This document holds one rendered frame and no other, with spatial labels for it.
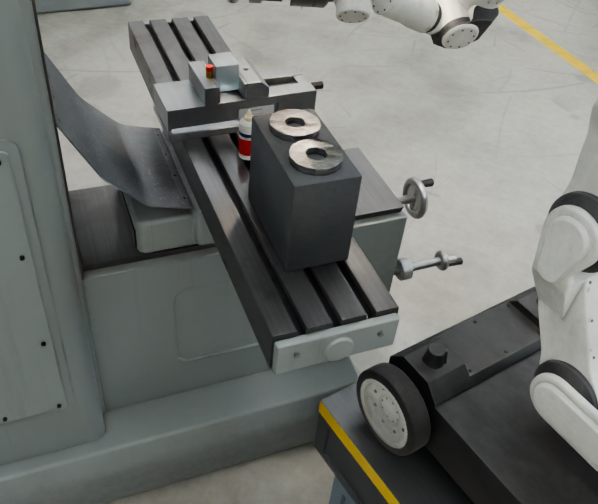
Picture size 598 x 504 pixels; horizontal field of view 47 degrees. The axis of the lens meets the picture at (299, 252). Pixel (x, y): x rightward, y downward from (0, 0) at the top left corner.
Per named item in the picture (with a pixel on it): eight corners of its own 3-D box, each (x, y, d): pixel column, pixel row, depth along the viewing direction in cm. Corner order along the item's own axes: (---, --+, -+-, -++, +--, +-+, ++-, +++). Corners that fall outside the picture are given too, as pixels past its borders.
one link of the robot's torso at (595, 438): (664, 438, 136) (695, 397, 127) (598, 484, 127) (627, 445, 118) (582, 365, 148) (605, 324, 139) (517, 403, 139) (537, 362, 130)
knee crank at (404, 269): (455, 256, 196) (460, 240, 192) (466, 270, 192) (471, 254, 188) (386, 271, 189) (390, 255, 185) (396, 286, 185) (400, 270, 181)
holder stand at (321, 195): (305, 188, 139) (314, 101, 126) (348, 260, 124) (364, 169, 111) (247, 198, 135) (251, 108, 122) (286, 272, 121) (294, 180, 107)
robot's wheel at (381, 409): (421, 464, 152) (441, 410, 138) (403, 474, 149) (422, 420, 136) (366, 398, 164) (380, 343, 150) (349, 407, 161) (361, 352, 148)
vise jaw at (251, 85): (250, 70, 160) (250, 54, 157) (269, 96, 152) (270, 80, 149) (225, 73, 158) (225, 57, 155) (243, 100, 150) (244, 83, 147)
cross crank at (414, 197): (414, 199, 200) (422, 166, 192) (434, 224, 192) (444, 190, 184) (365, 208, 195) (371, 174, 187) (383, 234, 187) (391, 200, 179)
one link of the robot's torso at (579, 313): (642, 410, 138) (682, 189, 117) (577, 454, 129) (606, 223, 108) (576, 373, 150) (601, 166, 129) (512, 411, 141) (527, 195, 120)
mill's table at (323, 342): (207, 38, 204) (207, 12, 199) (398, 346, 121) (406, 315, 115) (128, 45, 197) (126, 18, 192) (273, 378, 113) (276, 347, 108)
